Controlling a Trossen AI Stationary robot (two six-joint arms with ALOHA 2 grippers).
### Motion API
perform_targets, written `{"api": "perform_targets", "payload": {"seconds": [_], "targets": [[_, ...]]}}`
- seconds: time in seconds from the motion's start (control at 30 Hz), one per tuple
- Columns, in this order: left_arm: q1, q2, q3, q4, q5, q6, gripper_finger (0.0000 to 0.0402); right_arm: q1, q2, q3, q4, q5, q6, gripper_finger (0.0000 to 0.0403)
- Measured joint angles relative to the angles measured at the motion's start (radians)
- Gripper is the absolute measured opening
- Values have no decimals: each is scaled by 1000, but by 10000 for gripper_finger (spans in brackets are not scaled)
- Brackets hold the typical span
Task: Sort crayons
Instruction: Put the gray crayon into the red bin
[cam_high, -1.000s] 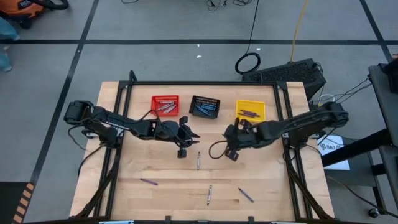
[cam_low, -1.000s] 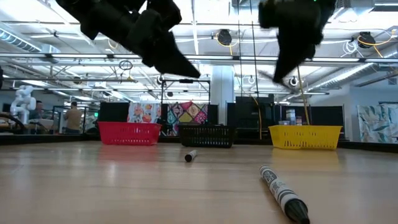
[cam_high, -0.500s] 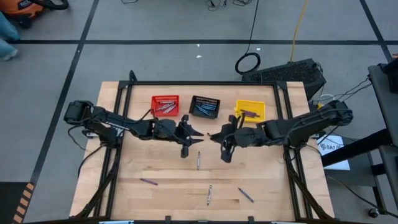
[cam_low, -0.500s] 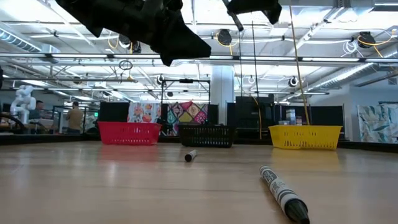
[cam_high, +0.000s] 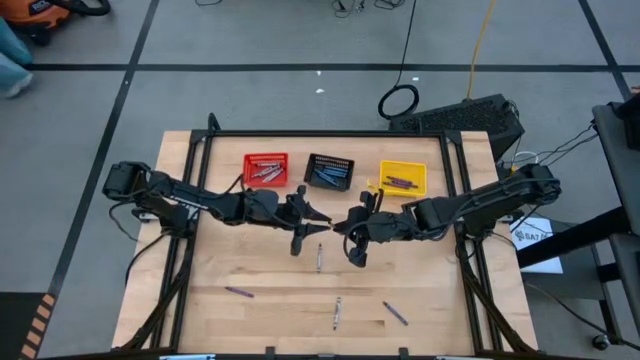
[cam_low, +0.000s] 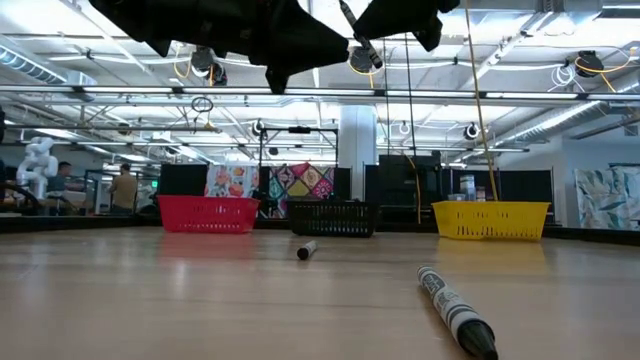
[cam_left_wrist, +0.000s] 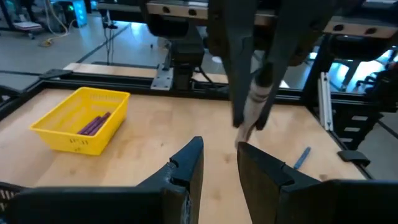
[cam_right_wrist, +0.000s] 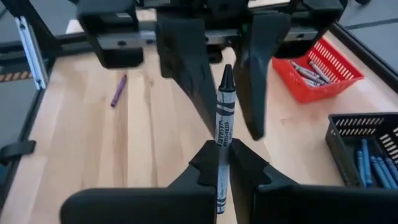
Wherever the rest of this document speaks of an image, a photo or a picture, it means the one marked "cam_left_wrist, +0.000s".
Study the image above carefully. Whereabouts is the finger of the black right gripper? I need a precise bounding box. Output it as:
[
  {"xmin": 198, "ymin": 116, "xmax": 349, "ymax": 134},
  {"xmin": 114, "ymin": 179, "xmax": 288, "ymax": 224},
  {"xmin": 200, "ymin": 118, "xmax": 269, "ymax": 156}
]
[
  {"xmin": 255, "ymin": 0, "xmax": 336, "ymax": 130},
  {"xmin": 207, "ymin": 0, "xmax": 259, "ymax": 128}
]

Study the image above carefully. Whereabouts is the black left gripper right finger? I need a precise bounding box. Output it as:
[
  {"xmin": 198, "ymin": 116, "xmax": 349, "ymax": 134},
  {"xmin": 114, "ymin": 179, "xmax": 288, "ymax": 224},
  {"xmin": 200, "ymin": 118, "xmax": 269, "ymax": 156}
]
[{"xmin": 237, "ymin": 141, "xmax": 398, "ymax": 224}]

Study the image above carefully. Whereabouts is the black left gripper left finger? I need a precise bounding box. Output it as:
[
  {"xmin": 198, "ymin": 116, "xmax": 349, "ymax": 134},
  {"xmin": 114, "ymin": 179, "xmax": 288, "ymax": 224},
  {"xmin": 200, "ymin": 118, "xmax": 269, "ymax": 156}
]
[{"xmin": 9, "ymin": 136, "xmax": 205, "ymax": 224}]

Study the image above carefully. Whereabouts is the blue crayon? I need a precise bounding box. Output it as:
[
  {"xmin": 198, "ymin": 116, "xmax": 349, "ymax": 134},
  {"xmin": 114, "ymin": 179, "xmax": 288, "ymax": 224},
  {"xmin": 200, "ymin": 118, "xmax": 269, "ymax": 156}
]
[{"xmin": 293, "ymin": 146, "xmax": 312, "ymax": 170}]

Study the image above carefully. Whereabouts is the black crayon white wrapper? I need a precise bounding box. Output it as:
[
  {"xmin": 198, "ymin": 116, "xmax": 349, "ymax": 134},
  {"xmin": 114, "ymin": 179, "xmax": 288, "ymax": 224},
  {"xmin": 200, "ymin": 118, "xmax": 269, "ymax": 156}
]
[{"xmin": 235, "ymin": 62, "xmax": 274, "ymax": 149}]

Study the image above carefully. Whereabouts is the purple crayon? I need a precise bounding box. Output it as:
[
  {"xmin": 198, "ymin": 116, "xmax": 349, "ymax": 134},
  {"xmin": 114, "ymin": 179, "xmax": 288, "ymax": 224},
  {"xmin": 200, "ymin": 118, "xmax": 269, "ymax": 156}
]
[
  {"xmin": 80, "ymin": 113, "xmax": 108, "ymax": 136},
  {"xmin": 86, "ymin": 112, "xmax": 112, "ymax": 137},
  {"xmin": 76, "ymin": 116, "xmax": 103, "ymax": 134}
]

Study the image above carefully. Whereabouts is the silver aluminium extrusion bar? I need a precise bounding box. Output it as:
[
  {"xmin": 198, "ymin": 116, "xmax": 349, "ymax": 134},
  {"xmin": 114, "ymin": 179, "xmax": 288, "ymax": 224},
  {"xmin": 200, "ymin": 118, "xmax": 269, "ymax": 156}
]
[{"xmin": 317, "ymin": 72, "xmax": 334, "ymax": 131}]

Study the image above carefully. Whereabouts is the yellow plastic basket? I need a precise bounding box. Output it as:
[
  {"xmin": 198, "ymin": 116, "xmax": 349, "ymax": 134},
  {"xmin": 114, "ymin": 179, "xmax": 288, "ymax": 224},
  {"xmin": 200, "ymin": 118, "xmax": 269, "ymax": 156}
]
[{"xmin": 29, "ymin": 86, "xmax": 131, "ymax": 156}]

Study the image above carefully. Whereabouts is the black tripod stand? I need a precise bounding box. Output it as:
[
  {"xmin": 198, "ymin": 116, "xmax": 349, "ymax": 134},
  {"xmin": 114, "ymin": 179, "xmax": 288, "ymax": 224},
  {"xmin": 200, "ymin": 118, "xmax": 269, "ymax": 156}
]
[{"xmin": 102, "ymin": 9, "xmax": 119, "ymax": 66}]

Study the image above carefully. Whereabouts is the blue lit computer case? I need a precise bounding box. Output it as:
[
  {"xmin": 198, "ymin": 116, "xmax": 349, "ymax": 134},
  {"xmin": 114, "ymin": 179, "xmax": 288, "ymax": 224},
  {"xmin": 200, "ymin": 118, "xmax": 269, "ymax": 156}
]
[{"xmin": 72, "ymin": 0, "xmax": 88, "ymax": 28}]

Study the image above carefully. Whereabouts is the silver mounting bracket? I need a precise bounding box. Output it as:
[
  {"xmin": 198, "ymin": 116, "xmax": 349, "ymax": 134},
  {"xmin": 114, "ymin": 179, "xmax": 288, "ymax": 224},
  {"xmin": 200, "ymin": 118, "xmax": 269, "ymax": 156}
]
[{"xmin": 150, "ymin": 67, "xmax": 174, "ymax": 91}]

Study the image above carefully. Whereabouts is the black aluminium table frame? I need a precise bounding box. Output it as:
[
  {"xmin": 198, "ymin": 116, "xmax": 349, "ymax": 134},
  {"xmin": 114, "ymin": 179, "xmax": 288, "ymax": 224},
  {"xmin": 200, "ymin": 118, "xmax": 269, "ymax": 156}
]
[{"xmin": 0, "ymin": 63, "xmax": 398, "ymax": 181}]

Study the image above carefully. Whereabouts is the yellow cable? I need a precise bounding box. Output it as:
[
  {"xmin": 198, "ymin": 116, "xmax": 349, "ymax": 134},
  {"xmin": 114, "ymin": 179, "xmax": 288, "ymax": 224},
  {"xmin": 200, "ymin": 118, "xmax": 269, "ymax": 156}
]
[{"xmin": 39, "ymin": 0, "xmax": 77, "ymax": 47}]

